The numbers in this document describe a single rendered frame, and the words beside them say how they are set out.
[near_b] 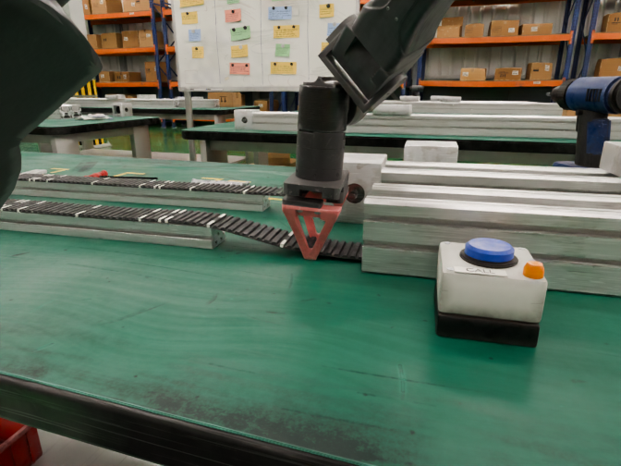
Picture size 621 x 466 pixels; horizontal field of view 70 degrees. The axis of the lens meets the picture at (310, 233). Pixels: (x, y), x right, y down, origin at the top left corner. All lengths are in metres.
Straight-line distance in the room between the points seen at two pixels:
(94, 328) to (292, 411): 0.21
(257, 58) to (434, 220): 3.24
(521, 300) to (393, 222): 0.17
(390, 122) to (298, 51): 1.60
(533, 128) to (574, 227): 1.62
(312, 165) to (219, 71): 3.32
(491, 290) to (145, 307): 0.31
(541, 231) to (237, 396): 0.34
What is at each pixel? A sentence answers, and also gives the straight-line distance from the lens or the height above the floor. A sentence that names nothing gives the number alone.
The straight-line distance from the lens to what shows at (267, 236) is 0.58.
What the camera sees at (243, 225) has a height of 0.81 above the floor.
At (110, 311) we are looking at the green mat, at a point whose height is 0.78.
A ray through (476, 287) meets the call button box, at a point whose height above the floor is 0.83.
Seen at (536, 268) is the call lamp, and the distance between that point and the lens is 0.39.
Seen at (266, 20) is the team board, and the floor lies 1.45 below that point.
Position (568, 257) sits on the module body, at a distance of 0.53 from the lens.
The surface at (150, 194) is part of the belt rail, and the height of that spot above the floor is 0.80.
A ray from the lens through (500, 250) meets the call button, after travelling 0.40.
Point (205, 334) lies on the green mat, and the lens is 0.40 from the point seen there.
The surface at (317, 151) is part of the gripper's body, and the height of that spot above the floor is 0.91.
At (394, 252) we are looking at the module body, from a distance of 0.50.
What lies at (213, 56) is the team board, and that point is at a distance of 3.83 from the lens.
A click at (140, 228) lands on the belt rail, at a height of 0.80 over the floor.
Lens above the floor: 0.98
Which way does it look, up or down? 18 degrees down
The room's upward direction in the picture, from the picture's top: straight up
